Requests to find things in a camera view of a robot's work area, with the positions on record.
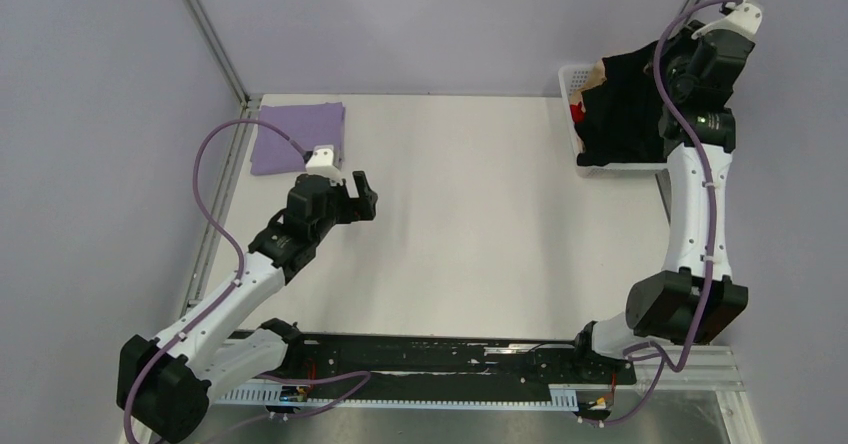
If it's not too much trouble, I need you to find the black t shirt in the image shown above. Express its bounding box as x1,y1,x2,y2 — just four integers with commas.
576,42,664,166

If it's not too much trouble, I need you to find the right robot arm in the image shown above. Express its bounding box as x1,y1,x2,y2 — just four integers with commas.
568,21,754,382

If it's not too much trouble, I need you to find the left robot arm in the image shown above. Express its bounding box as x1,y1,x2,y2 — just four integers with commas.
117,171,378,443

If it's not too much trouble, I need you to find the folded purple t shirt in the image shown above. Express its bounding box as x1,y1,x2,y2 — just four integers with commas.
250,102,346,176

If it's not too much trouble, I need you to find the beige t shirt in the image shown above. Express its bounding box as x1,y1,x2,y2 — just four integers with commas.
570,59,606,105

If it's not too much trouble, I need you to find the white plastic basket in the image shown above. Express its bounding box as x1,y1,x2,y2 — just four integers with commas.
557,64,666,178

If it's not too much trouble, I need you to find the red t shirt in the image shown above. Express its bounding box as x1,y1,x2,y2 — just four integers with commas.
570,102,586,125

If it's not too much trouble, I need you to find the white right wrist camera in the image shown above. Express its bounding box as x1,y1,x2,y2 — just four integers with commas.
692,0,763,42

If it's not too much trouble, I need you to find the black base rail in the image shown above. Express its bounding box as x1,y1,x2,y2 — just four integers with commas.
269,333,636,393

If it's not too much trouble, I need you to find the left aluminium frame post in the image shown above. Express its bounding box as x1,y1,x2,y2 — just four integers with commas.
182,0,250,108

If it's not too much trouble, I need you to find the white slotted cable duct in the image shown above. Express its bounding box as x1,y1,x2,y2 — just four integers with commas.
217,376,579,412

